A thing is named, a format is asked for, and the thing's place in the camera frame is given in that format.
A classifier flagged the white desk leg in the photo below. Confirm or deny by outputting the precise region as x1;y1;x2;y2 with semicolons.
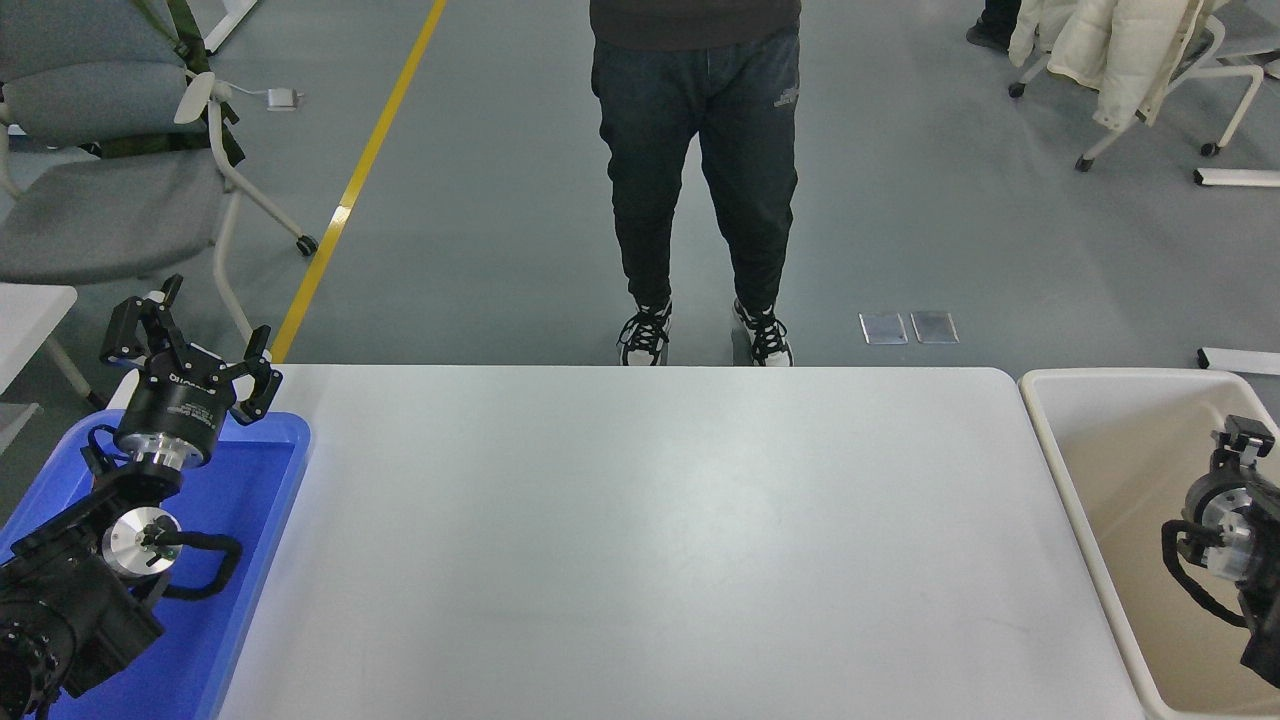
203;0;259;54

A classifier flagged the white power adapter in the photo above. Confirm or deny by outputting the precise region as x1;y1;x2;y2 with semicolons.
228;85;302;112

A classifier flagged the person with black-white shoes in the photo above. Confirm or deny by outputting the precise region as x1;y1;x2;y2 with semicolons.
590;0;803;368

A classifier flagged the cream padded coat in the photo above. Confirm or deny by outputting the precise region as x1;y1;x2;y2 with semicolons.
1008;0;1216;129

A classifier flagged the large pale plastic bin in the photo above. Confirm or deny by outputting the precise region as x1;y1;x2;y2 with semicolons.
1018;368;1280;720

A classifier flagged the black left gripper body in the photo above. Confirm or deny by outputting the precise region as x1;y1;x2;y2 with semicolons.
113;345;238;461

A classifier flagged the grey office chair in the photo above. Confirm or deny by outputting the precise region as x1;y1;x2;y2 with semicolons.
0;0;320;341

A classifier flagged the small white side table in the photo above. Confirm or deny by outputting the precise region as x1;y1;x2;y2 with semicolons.
0;283;106;451

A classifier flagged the olive green strap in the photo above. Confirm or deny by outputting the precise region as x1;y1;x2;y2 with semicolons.
100;0;246;166

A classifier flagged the white frame chair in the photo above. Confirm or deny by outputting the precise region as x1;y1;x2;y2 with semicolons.
1007;0;1280;173

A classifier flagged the blue plastic tray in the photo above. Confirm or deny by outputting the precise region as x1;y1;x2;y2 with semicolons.
0;408;313;720

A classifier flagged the person with black shoes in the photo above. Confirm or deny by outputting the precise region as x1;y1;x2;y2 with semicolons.
965;0;1021;51

